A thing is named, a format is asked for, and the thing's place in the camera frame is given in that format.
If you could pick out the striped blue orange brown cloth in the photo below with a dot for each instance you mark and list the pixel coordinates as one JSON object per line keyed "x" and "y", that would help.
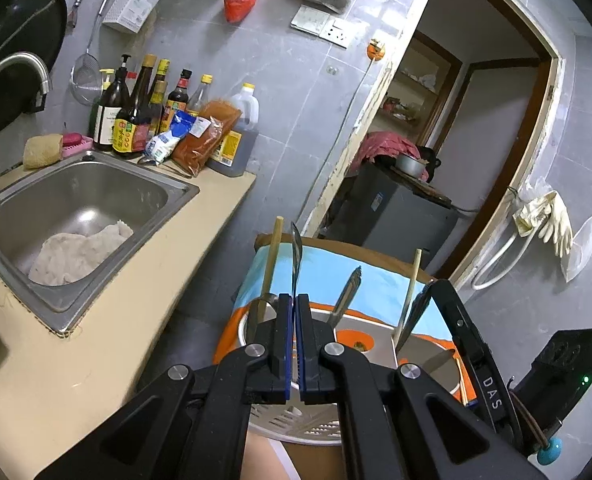
{"x": 370, "y": 275}

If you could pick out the metal strainer ladle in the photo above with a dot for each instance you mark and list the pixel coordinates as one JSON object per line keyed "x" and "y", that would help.
{"x": 88, "y": 80}

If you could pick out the orange plug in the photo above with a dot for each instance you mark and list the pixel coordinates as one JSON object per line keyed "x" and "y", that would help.
{"x": 375, "y": 50}

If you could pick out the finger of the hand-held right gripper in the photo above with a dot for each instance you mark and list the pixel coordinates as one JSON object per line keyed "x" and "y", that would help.
{"x": 418, "y": 312}

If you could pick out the white plastic utensil holder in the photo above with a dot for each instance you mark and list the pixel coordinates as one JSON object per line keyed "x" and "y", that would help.
{"x": 301, "y": 425}

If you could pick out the yellow sponge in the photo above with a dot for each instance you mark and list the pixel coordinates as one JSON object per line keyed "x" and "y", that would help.
{"x": 41, "y": 151}

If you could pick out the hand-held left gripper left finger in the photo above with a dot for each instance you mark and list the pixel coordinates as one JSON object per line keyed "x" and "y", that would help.
{"x": 287, "y": 345}

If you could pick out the black bag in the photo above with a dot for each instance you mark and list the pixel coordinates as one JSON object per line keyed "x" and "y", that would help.
{"x": 429, "y": 157}

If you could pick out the grey cabinet with pot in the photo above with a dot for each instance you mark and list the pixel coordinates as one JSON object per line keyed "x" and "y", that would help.
{"x": 390, "y": 210}

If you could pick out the large oil jug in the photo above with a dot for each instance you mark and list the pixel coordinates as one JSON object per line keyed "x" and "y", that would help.
{"x": 238, "y": 135}

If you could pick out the pink soap dish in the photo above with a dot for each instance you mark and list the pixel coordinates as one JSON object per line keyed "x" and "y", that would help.
{"x": 76, "y": 142}

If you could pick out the orange seasoning packet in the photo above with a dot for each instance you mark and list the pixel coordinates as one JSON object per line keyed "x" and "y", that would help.
{"x": 206, "y": 135}

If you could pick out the beige kitchen counter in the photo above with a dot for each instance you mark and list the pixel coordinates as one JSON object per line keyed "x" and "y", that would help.
{"x": 126, "y": 320}

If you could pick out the wooden chopstick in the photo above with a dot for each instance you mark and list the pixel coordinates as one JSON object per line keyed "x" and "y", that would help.
{"x": 410, "y": 285}
{"x": 459, "y": 375}

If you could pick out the wall switch plate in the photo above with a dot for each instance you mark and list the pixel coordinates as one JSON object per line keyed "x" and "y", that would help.
{"x": 311, "y": 17}

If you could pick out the pink cloth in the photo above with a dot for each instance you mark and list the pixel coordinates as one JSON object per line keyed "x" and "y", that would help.
{"x": 383, "y": 147}

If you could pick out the steel sink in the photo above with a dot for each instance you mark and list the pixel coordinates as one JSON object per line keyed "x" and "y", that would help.
{"x": 91, "y": 195}

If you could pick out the wooden door frame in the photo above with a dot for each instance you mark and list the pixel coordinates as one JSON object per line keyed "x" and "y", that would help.
{"x": 370, "y": 125}

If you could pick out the white cloth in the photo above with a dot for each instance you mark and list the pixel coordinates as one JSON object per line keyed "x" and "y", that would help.
{"x": 81, "y": 255}

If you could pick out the cream rubber gloves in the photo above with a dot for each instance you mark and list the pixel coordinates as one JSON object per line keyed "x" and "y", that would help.
{"x": 550, "y": 217}

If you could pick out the white wall socket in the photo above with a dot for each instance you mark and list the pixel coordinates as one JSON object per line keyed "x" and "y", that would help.
{"x": 343, "y": 32}

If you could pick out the translucent plastic bag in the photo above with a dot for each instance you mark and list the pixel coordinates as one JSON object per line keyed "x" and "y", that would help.
{"x": 583, "y": 250}

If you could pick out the wooden shelf unit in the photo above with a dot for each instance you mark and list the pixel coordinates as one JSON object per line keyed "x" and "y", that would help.
{"x": 410, "y": 105}

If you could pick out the row of sauce bottles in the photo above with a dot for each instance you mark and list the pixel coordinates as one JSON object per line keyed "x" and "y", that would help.
{"x": 136, "y": 110}

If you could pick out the white wall box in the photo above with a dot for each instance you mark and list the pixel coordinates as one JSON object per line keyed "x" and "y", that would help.
{"x": 131, "y": 2}

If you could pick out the white blue packet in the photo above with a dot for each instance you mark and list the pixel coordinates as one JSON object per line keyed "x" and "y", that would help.
{"x": 168, "y": 135}

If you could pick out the metal pot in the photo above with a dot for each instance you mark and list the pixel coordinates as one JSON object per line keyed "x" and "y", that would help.
{"x": 409, "y": 164}

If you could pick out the black wok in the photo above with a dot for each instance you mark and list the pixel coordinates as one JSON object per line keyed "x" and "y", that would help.
{"x": 21, "y": 45}

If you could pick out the metal faucet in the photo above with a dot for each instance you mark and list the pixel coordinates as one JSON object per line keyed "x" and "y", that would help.
{"x": 6, "y": 75}

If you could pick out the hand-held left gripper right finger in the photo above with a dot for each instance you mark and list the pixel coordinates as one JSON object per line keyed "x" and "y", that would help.
{"x": 302, "y": 345}

